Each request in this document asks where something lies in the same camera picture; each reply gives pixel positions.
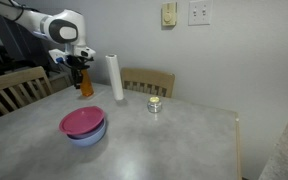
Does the white light switch plate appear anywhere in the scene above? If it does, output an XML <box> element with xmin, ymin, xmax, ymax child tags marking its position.
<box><xmin>188</xmin><ymin>0</ymin><xmax>214</xmax><ymax>27</ymax></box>

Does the blue bowl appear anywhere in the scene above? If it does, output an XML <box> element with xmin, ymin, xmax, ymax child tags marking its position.
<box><xmin>66</xmin><ymin>117</ymin><xmax>108</xmax><ymax>148</ymax></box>

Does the small glass jar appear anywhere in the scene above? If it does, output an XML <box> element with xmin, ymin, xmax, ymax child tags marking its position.
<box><xmin>146</xmin><ymin>96</ymin><xmax>163</xmax><ymax>115</ymax></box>

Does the grey stone countertop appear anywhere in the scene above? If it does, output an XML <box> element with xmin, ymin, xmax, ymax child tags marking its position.
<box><xmin>258</xmin><ymin>93</ymin><xmax>288</xmax><ymax>180</ymax></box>

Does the beige wall thermostat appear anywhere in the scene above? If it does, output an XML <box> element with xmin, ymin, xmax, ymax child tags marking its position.
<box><xmin>161</xmin><ymin>2</ymin><xmax>178</xmax><ymax>28</ymax></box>

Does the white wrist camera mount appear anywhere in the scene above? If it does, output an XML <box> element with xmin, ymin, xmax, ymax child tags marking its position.
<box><xmin>48</xmin><ymin>48</ymin><xmax>69</xmax><ymax>65</ymax></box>

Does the white paper roll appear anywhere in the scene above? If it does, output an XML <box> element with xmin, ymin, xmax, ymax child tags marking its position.
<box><xmin>105</xmin><ymin>53</ymin><xmax>125</xmax><ymax>102</ymax></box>

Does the orange water bottle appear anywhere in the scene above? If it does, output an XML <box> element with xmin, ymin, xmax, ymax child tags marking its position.
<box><xmin>79</xmin><ymin>68</ymin><xmax>95</xmax><ymax>98</ymax></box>

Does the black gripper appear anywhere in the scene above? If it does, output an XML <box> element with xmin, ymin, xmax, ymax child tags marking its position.
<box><xmin>65</xmin><ymin>54</ymin><xmax>94</xmax><ymax>90</ymax></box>

